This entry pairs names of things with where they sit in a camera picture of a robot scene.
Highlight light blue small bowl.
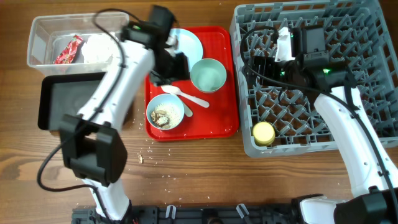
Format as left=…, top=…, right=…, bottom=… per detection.
left=146, top=93, right=185, bottom=131

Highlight black waste tray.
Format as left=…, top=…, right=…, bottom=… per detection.
left=37, top=72, right=104, bottom=131

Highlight light blue plate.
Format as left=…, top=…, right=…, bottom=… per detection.
left=168, top=28, right=203, bottom=72

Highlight red plastic tray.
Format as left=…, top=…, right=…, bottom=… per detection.
left=145, top=26, right=239, bottom=141

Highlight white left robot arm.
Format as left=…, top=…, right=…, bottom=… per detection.
left=56, top=5, right=189, bottom=223

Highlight white plastic fork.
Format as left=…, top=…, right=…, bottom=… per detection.
left=161, top=85, right=210, bottom=108

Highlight rice and food scraps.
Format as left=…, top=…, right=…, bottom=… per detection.
left=149, top=103, right=183, bottom=129

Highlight clear plastic waste bin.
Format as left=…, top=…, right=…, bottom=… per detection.
left=27, top=12, right=129, bottom=77

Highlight red snack wrapper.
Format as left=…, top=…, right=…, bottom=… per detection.
left=53, top=35, right=83, bottom=64

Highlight grey dishwasher rack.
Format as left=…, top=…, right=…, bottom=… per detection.
left=229, top=1, right=397, bottom=157

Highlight food scrap on table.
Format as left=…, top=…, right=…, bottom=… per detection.
left=138, top=154, right=144, bottom=164

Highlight mint green bowl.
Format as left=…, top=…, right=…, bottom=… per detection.
left=190, top=58, right=227, bottom=93

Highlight white plastic spoon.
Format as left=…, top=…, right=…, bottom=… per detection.
left=181, top=100, right=193, bottom=117

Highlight yellow plastic cup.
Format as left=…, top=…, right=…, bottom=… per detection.
left=252, top=121, right=275, bottom=146

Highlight white napkin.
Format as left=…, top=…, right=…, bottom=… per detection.
left=81, top=34, right=115, bottom=63

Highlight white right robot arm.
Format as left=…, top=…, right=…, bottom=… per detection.
left=247, top=26, right=397, bottom=223

